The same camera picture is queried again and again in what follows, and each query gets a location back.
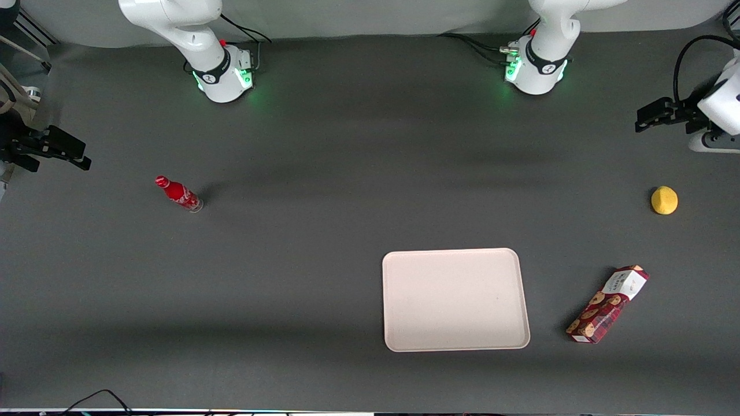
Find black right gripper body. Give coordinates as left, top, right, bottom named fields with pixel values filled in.
left=0, top=128, right=50, bottom=173

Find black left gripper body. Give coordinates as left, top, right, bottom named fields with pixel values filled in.
left=669, top=98, right=711, bottom=135

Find red plaid cookie box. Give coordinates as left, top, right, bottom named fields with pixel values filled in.
left=565, top=265, right=650, bottom=344

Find beige rectangular plastic tray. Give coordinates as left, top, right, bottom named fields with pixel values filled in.
left=382, top=248, right=531, bottom=352

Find yellow lemon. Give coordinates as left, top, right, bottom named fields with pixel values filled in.
left=651, top=186, right=679, bottom=216

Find red cola bottle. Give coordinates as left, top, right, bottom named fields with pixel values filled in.
left=154, top=176, right=204, bottom=213

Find black left arm wrist cable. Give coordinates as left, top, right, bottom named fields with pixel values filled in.
left=673, top=0, right=740, bottom=106

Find black left arm base cables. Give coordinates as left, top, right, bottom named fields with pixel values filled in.
left=438, top=32, right=519, bottom=66

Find black arm base cables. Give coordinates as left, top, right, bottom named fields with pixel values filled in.
left=220, top=14, right=273, bottom=71
left=438, top=32, right=519, bottom=66

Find black right arm base cables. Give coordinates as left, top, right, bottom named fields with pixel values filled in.
left=220, top=14, right=273, bottom=71

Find black cable at table edge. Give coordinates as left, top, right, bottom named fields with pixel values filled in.
left=61, top=389, right=135, bottom=416

